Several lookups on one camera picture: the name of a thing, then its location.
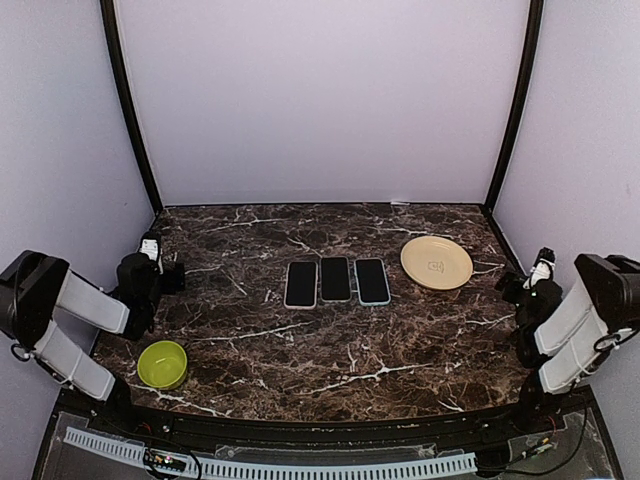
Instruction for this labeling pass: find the clear phone case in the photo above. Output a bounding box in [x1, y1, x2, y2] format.
[318, 255, 352, 304]

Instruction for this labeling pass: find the black front rail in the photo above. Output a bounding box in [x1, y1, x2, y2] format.
[56, 386, 595, 452]

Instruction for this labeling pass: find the blue phone case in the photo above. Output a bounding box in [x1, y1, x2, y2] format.
[353, 257, 392, 307]

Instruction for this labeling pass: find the left black frame post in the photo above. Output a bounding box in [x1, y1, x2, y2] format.
[99, 0, 164, 215]

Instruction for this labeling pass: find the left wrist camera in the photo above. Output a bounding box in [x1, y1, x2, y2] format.
[138, 231, 163, 273]

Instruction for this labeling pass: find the yellow plate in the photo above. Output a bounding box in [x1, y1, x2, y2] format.
[400, 236, 474, 290]

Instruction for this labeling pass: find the right black frame post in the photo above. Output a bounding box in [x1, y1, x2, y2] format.
[483, 0, 544, 217]

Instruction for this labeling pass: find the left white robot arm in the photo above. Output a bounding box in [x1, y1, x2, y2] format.
[1, 247, 184, 436]

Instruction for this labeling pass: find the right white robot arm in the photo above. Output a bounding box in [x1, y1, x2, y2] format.
[495, 247, 639, 434]

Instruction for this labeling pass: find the green bowl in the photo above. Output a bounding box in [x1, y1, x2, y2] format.
[137, 340, 188, 390]

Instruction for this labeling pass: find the black frame post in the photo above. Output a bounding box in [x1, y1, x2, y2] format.
[99, 0, 164, 215]
[483, 0, 544, 217]

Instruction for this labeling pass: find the white cable duct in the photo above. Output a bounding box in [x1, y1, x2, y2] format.
[63, 427, 478, 479]

